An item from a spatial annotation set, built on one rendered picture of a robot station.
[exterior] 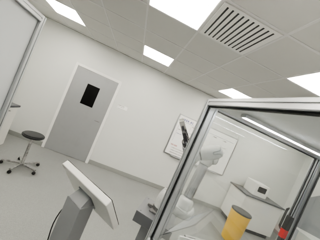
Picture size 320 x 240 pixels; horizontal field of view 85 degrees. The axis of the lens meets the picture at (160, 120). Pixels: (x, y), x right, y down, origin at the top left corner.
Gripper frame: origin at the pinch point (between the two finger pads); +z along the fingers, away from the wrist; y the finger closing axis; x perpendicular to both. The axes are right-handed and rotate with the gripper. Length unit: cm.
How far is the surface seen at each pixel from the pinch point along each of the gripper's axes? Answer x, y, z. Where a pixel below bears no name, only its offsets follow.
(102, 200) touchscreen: -53, -40, -15
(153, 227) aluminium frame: -27, -49, -35
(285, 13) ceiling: 84, 60, 34
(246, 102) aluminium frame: 31, -28, 29
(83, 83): -236, 276, -58
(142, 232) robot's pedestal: -62, -26, -110
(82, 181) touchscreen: -71, -28, -11
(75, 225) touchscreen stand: -79, -47, -30
